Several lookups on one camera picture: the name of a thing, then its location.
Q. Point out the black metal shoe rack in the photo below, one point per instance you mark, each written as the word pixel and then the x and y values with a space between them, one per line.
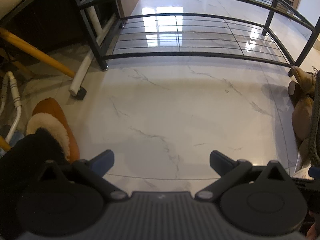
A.
pixel 185 55

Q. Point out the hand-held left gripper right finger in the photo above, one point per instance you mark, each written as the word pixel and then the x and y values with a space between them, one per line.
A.
pixel 220 161

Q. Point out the orange fleece-lined slipper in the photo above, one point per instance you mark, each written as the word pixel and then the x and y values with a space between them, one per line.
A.
pixel 53 120

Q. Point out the white tube with black foot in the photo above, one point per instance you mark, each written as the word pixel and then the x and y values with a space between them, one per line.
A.
pixel 83 67

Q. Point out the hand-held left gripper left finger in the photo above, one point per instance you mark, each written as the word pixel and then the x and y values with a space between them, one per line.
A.
pixel 103 159

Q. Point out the white striped metal frame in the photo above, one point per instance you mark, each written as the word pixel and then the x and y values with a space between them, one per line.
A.
pixel 13 97

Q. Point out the dark wooden cabinet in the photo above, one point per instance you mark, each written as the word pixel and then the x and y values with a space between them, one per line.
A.
pixel 47 17

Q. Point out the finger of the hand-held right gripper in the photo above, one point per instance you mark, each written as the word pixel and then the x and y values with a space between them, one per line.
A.
pixel 313 172

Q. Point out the olive woven shoe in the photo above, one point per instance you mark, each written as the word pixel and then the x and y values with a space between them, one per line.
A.
pixel 315 120

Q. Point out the tan suede boot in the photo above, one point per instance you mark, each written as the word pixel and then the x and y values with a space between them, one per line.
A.
pixel 303 78
pixel 302 116

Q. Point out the yellow wooden chair leg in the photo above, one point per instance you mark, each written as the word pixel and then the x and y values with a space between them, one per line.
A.
pixel 37 53

